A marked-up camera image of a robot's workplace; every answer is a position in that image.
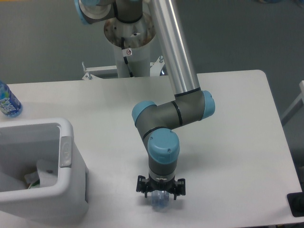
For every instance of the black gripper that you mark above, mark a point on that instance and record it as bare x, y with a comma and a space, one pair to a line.
175, 187

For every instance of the black device at table corner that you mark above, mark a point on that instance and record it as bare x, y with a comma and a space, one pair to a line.
296, 203

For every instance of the white frame at right edge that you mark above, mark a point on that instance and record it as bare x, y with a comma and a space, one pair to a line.
294, 107

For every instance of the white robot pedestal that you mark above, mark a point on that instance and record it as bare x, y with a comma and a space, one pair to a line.
131, 44

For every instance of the blue labelled water bottle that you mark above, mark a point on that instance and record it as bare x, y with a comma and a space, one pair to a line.
10, 105

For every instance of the white frame bracket left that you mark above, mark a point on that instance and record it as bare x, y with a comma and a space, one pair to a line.
103, 72

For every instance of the white frame bracket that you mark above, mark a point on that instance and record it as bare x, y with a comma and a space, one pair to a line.
103, 72
158, 68

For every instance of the clear plastic bottle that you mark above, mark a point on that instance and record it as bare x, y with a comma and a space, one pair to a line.
159, 200

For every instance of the white trash can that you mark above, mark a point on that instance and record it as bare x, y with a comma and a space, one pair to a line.
22, 144

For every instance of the white frame bracket right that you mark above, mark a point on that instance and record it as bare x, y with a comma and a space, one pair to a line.
158, 68

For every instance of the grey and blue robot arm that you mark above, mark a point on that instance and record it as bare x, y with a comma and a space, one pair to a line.
150, 49

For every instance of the green and white wrapper trash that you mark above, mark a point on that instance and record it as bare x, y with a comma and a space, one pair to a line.
32, 180

